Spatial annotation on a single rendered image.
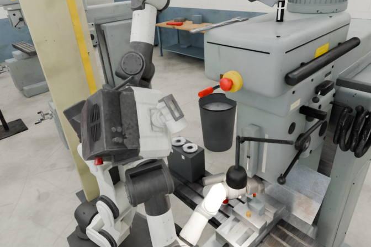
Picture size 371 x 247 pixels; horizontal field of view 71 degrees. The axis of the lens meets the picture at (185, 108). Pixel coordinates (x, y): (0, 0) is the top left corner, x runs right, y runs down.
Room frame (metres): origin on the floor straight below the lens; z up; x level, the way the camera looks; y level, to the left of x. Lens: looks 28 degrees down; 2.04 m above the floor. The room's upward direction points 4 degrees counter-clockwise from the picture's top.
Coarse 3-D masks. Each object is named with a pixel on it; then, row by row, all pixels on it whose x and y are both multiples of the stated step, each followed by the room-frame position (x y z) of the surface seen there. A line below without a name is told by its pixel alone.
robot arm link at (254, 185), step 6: (252, 180) 0.80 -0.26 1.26; (258, 180) 0.79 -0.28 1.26; (246, 186) 0.78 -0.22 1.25; (252, 186) 0.77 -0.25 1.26; (258, 186) 0.77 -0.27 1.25; (264, 186) 0.77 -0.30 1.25; (240, 192) 0.75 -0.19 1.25; (246, 192) 0.78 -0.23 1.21; (252, 192) 0.77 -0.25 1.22; (258, 192) 0.77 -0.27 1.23; (264, 192) 0.76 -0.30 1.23
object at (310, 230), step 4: (312, 228) 0.86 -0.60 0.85; (308, 232) 0.84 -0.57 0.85; (212, 236) 0.85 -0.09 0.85; (208, 240) 0.83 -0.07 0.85; (212, 240) 0.83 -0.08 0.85; (204, 244) 0.81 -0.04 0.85; (208, 244) 0.81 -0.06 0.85; (212, 244) 0.81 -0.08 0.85; (216, 244) 0.81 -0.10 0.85; (220, 244) 0.81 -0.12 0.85
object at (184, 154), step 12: (180, 144) 1.27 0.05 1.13; (192, 144) 1.26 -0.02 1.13; (168, 156) 1.30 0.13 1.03; (180, 156) 1.21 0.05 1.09; (192, 156) 1.17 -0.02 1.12; (204, 156) 1.23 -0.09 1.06; (180, 168) 1.22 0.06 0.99; (192, 168) 1.16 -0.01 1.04; (204, 168) 1.23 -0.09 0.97; (192, 180) 1.15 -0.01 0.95
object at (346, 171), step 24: (360, 72) 1.16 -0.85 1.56; (336, 96) 1.00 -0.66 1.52; (360, 96) 0.93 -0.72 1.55; (336, 120) 0.98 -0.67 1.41; (336, 144) 0.96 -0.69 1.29; (312, 168) 1.02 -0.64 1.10; (336, 168) 0.94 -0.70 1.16; (360, 168) 1.03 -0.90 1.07; (336, 192) 0.92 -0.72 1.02; (360, 192) 1.21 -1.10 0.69; (336, 216) 0.91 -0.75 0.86; (336, 240) 1.00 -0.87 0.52
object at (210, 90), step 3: (219, 84) 0.79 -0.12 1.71; (210, 87) 0.76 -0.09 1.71; (213, 87) 0.77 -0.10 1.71; (216, 87) 0.78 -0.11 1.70; (219, 87) 0.79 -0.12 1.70; (204, 90) 0.74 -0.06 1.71; (207, 90) 0.75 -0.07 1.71; (210, 90) 0.75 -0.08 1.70; (213, 90) 0.76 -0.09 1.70; (198, 93) 0.74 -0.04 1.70; (201, 93) 0.73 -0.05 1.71; (204, 93) 0.74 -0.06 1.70; (207, 93) 0.74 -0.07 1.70; (210, 93) 0.75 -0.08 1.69; (201, 96) 0.73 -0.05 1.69
